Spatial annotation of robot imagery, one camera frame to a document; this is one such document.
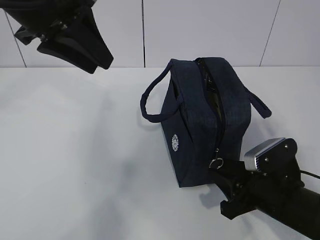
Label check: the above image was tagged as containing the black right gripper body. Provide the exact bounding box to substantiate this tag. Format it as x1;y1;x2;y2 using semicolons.
209;158;304;220

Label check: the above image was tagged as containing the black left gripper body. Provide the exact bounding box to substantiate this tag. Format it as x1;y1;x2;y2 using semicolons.
0;0;96;45

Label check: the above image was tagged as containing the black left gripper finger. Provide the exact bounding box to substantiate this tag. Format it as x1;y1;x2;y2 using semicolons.
37;34;98;74
63;6;114;70

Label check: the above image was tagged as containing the dark blue lunch bag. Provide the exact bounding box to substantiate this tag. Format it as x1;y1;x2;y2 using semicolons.
140;57;272;188

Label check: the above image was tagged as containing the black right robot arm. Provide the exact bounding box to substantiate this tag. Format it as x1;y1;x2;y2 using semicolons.
209;158;320;240

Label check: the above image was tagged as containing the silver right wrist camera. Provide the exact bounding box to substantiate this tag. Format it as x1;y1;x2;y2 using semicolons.
243;137;301;182

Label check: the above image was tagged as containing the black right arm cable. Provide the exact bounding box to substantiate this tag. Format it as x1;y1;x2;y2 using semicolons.
299;169;320;180

